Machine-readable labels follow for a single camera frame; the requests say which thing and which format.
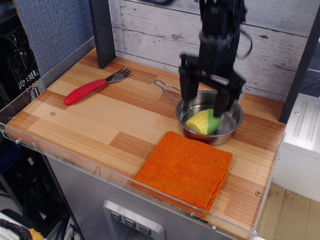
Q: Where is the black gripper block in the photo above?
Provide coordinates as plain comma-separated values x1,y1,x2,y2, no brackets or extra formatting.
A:
179,37,246,118

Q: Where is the yellow green toy corn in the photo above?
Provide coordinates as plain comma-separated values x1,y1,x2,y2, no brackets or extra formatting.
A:
185,108,221,135

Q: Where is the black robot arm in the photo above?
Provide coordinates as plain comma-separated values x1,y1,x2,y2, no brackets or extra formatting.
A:
179,0,247,118

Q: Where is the stainless steel pot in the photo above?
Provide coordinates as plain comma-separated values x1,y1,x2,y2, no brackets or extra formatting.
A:
153,79,244,146

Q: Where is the orange knitted cloth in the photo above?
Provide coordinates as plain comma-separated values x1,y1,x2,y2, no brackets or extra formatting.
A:
134,131,233,212

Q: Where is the white metal side unit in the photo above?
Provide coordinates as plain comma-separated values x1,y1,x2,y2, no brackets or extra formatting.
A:
272,93,320,201

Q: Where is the silver dispenser button panel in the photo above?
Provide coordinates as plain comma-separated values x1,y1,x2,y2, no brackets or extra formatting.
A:
103,199,166,240

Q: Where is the stainless steel cabinet front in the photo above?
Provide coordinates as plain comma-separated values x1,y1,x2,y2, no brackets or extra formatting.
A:
48,157,229,240

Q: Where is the black equipment rack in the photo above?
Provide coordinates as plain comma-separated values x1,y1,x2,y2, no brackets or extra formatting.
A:
0,0,40,108

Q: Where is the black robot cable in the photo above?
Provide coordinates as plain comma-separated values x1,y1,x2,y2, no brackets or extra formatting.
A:
234,23,254,61

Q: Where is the red handled fork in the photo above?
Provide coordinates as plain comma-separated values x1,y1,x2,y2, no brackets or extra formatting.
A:
63,67,132,106

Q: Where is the dark grey right post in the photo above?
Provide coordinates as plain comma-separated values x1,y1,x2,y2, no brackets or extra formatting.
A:
279,7,320,124

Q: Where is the dark grey post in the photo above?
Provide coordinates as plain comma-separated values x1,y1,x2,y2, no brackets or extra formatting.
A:
279,7,320,124
88,0,116,69

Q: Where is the dark grey left post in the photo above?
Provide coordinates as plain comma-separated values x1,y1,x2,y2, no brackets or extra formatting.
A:
88,0,116,69

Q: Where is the clear acrylic guard rail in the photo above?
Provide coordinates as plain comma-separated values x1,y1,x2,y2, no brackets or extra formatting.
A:
0,50,285,240

